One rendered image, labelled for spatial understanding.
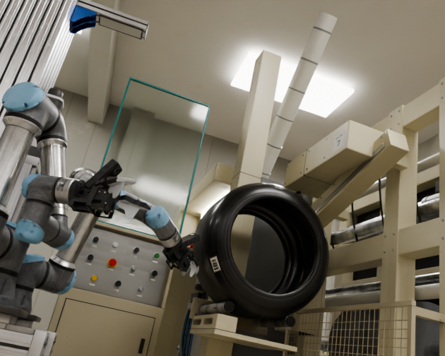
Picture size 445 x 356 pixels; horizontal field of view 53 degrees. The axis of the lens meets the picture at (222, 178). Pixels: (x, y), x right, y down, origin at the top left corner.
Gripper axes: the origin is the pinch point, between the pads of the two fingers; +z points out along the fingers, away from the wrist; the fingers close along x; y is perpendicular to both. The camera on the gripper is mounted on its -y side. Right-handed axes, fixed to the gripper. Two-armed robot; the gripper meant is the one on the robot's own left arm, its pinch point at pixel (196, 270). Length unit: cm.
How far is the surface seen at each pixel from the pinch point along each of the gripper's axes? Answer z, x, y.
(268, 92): -1, -16, -130
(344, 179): 19, 38, -75
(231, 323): 21.6, 11.7, 8.2
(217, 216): -5.5, 0.7, -24.2
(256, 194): -2.5, 11.4, -41.2
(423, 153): 252, 19, -377
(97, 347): 45, -69, 24
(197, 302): 35.4, -18.9, -5.4
